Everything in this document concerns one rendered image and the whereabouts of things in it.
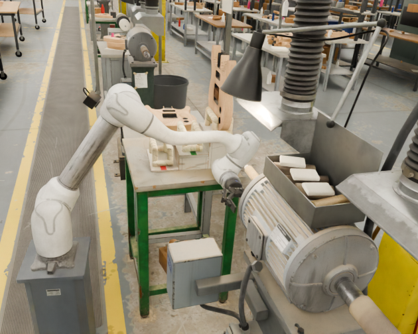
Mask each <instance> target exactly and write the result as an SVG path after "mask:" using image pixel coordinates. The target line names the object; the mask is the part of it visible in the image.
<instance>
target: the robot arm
mask: <svg viewBox="0 0 418 334"><path fill-rule="evenodd" d="M124 125H125V126H126V127H128V128H130V129H132V130H134V131H136V132H138V133H141V134H142V135H145V136H148V137H151V138H152V139H155V140H158V141H160V142H163V143H166V144H171V145H177V146H182V145H190V144H202V143H209V142H220V143H222V144H224V145H225V146H226V152H227V155H225V157H223V158H219V159H217V160H215V161H214V162H213V163H212V174H213V176H214V178H215V180H216V181H217V182H218V183H219V184H220V185H221V186H222V187H223V190H222V194H223V195H222V199H221V203H224V202H225V205H227V206H228V207H230V209H231V210H232V212H233V213H235V212H236V208H237V207H236V205H235V204H234V202H233V201H232V199H233V198H234V197H241V196H242V194H243V192H244V189H243V186H242V184H241V180H240V179H239V178H238V174H239V173H240V170H241V169H242V168H243V167H244V166H245V165H246V164H247V163H248V162H249V161H250V160H251V158H252V157H253V155H254V154H255V153H256V152H257V149H258V148H259V145H260V139H259V138H258V137H257V136H256V134H255V133H254V132H253V131H246V132H244V133H243V134H242V135H239V134H235V135H232V134H230V133H227V132H224V131H192V132H177V131H172V130H170V129H169V128H167V127H166V126H165V125H164V124H163V123H162V122H160V121H159V120H158V119H157V118H156V117H155V116H154V114H152V112H150V111H149V110H148V109H147V108H145V106H144V105H143V103H142V102H141V98H140V97H139V94H138V93H137V92H136V90H135V89H134V88H133V87H131V86H130V85H127V84H125V83H119V84H116V85H114V86H112V87H111V88H110V89H109V91H108V93H107V95H106V97H105V99H104V102H103V104H102V106H101V108H100V116H99V117H98V119H97V121H96V122H95V123H94V125H93V127H92V128H91V129H90V131H89V133H88V134H87V135H86V137H85V139H84V140H83V141H82V143H81V145H80V146H79V147H78V149H77V151H76V152H75V153H74V155H73V157H72V158H71V159H70V161H69V163H68V164H67V165H66V167H65V169H64V170H63V171H62V173H61V175H60V176H57V177H54V178H51V179H50V181H49V182H48V183H47V184H46V185H45V186H43V187H42V188H41V189H40V191H39V192H38V194H37V197H36V201H35V209H34V211H33V213H32V215H31V229H32V234H33V241H34V244H35V247H36V257H35V261H34V263H33V264H32V266H31V271H33V272H35V271H38V270H47V274H48V275H53V274H54V271H55V270H56V269H62V268H66V269H73V268H74V267H75V264H74V260H75V256H76V251H77V248H78V246H79V242H78V241H72V223H71V217H70V214H71V211H72V210H73V208H74V205H75V203H76V201H77V199H78V197H79V195H80V191H79V186H80V184H81V183H82V181H83V180H84V178H85V177H86V176H87V174H88V172H89V171H90V170H91V168H92V166H93V165H94V164H95V162H96V161H97V159H98V158H99V157H100V155H101V153H102V152H103V151H104V149H105V147H106V146H107V145H108V143H109V142H110V140H111V139H112V137H113V136H114V134H115V133H116V132H117V130H118V128H120V127H123V126H124ZM227 193H228V194H229V196H228V197H227V198H225V196H226V194H227Z"/></svg>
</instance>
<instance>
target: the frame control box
mask: <svg viewBox="0 0 418 334"><path fill-rule="evenodd" d="M222 259H223V254H222V252H221V250H220V248H219V246H218V244H217V242H216V240H215V238H214V237H211V238H206V239H197V240H192V241H183V242H177V243H169V244H168V245H167V292H168V295H169V300H170V303H171V307H172V309H180V308H184V307H190V306H197V305H200V307H202V308H203V309H206V310H208V311H213V312H217V313H223V314H226V315H230V316H232V317H234V318H236V319H237V320H238V321H239V327H240V328H239V329H241V324H242V323H241V320H240V315H239V314H238V313H236V312H234V311H231V310H228V309H222V308H218V307H213V306H208V305H206V304H208V303H212V302H217V301H218V300H219V293H217V294H210V295H205V296H197V295H196V291H195V289H194V285H195V280H200V279H205V278H212V277H216V276H221V272H222Z"/></svg>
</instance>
